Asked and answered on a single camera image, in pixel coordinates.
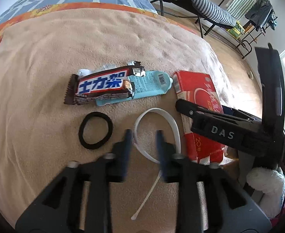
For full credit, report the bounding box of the black hair tie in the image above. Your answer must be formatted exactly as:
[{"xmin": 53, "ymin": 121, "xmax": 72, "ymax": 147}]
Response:
[{"xmin": 78, "ymin": 111, "xmax": 114, "ymax": 150}]

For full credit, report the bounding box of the red tissue pack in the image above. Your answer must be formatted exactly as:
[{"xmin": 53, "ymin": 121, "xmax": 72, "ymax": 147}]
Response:
[{"xmin": 173, "ymin": 70, "xmax": 225, "ymax": 165}]

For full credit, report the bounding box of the white cotton swab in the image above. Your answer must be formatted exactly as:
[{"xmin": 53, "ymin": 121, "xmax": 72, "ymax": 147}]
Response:
[{"xmin": 131, "ymin": 171, "xmax": 162, "ymax": 220}]

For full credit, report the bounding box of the brown snickers wrapper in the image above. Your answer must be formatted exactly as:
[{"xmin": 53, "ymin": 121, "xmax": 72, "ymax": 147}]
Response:
[{"xmin": 64, "ymin": 61, "xmax": 146, "ymax": 105}]

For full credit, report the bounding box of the light blue toothpaste tube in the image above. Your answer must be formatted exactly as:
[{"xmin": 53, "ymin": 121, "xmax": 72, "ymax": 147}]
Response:
[{"xmin": 96, "ymin": 70, "xmax": 173, "ymax": 106}]

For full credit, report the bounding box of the right hand in glove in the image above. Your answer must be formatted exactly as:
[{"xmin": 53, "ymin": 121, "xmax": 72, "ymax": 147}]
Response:
[{"xmin": 246, "ymin": 167, "xmax": 285, "ymax": 219}]

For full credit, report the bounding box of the black clothes rack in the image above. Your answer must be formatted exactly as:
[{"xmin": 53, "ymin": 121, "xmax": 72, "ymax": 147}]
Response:
[{"xmin": 224, "ymin": 0, "xmax": 278, "ymax": 59}]

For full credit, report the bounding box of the yellow crate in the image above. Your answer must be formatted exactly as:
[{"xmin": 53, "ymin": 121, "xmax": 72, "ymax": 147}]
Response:
[{"xmin": 226, "ymin": 21, "xmax": 245, "ymax": 39}]

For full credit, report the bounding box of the beige fleece blanket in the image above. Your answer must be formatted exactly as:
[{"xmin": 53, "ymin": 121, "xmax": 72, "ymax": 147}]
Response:
[{"xmin": 0, "ymin": 9, "xmax": 235, "ymax": 226}]

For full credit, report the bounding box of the dark jacket on rack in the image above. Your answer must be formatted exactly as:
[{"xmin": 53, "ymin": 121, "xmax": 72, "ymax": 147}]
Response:
[{"xmin": 245, "ymin": 0, "xmax": 273, "ymax": 31}]

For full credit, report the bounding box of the striped towel on rack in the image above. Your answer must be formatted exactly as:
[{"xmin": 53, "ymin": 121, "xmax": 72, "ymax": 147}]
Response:
[{"xmin": 226, "ymin": 0, "xmax": 265, "ymax": 20}]

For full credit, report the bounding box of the striped seat cushion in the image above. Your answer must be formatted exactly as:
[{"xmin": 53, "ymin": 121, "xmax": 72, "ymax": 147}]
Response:
[{"xmin": 191, "ymin": 0, "xmax": 237, "ymax": 28}]

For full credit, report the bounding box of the orange floral bed sheet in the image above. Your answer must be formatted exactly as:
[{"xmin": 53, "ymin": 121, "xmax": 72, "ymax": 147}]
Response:
[{"xmin": 0, "ymin": 2, "xmax": 198, "ymax": 42}]

